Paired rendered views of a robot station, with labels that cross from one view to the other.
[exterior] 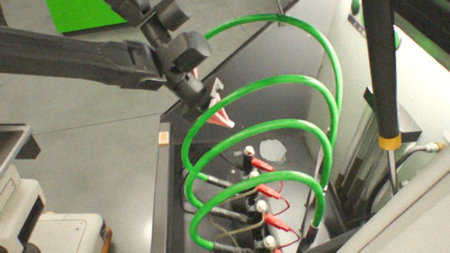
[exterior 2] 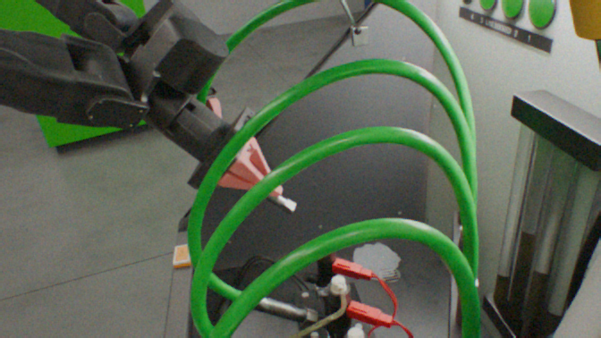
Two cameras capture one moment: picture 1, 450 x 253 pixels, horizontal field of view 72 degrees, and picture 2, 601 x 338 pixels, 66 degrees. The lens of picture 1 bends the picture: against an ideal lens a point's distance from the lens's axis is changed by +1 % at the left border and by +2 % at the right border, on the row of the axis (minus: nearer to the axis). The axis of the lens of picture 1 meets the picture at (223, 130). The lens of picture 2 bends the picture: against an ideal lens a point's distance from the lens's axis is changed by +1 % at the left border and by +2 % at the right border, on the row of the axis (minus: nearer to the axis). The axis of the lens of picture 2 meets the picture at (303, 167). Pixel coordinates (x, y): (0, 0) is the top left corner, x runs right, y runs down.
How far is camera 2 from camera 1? 0.18 m
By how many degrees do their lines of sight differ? 14
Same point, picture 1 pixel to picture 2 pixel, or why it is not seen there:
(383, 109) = not seen: outside the picture
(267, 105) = (356, 183)
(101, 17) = not seen: hidden behind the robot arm
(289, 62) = (379, 105)
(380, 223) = not seen: outside the picture
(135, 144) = (160, 298)
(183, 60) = (177, 66)
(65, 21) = (60, 130)
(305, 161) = (435, 274)
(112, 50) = (30, 44)
